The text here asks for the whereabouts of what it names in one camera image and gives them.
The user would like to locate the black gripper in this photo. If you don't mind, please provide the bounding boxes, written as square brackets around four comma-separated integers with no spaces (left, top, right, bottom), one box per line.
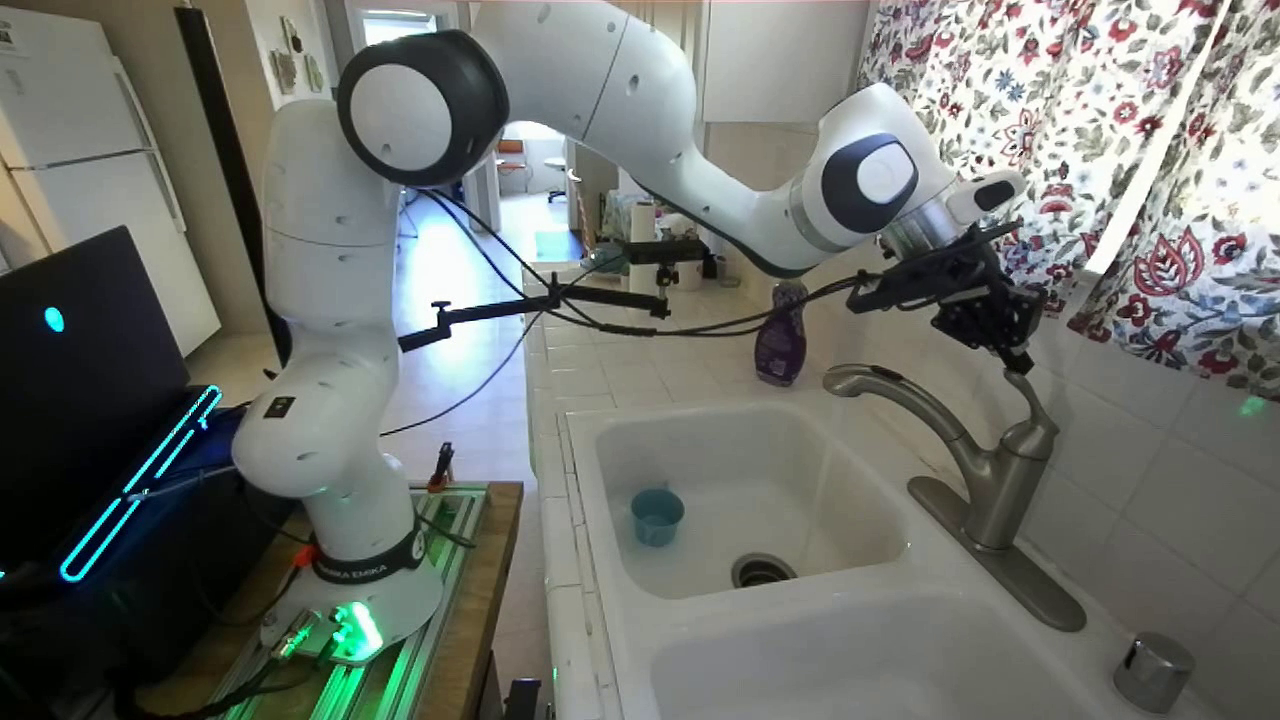
[916,224,1052,380]

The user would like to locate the brushed steel faucet lever handle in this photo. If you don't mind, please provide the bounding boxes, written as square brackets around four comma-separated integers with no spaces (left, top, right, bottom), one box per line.
[1005,364,1065,457]

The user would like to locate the brushed steel faucet body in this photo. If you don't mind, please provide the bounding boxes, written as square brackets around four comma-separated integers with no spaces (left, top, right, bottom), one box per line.
[820,355,1092,638]

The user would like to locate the floral patterned curtain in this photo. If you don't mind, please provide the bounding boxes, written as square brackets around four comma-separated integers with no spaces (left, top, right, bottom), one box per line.
[858,0,1213,321]
[1065,0,1280,406]

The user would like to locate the purple dish soap bottle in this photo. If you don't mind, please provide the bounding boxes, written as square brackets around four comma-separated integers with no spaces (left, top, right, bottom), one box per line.
[754,277,813,393]

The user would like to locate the white double basin sink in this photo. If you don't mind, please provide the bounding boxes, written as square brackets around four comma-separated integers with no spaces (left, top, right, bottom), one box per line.
[529,393,1205,720]

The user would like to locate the metal sink drain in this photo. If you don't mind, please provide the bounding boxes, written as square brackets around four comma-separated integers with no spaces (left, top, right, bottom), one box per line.
[727,550,799,594]

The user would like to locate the round metal sink cap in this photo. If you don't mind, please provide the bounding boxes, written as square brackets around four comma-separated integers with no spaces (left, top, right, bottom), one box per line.
[1114,629,1199,718]

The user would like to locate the small blue plastic cup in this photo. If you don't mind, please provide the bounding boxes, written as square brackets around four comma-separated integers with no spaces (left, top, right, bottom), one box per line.
[628,486,687,553]

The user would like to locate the white countertop container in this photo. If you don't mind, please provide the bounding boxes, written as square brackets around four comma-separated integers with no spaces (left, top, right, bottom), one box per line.
[603,183,661,250]

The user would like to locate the black clamp knob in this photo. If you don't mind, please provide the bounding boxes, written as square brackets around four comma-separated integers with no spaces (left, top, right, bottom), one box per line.
[424,438,461,494]

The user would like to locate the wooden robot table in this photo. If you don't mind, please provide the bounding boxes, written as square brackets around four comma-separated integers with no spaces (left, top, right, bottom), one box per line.
[133,475,529,720]

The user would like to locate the white door with windows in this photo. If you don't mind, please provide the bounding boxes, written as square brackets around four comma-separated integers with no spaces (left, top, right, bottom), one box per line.
[351,6,447,58]

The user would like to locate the white panel with stickers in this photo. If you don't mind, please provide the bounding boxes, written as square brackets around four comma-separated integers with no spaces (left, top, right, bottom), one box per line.
[242,0,339,122]

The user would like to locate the white refrigerator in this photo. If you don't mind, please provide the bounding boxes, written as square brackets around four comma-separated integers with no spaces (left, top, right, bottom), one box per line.
[0,6,226,362]

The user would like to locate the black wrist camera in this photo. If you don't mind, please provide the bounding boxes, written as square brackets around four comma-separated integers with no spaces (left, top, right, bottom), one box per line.
[842,257,952,321]

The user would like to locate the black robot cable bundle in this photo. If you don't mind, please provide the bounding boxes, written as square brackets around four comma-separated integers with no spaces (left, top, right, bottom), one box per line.
[378,183,924,445]

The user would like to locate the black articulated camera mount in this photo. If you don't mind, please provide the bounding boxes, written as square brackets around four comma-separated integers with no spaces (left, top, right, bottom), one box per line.
[592,231,727,292]

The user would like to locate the black camera mount rod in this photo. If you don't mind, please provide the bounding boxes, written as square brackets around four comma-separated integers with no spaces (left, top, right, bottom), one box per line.
[396,279,675,355]

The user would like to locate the shiny metal robot base plate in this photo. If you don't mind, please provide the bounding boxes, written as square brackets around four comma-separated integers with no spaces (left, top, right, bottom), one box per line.
[215,481,496,720]

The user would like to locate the black vertical post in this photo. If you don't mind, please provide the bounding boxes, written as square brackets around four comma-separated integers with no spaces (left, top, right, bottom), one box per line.
[175,6,297,364]

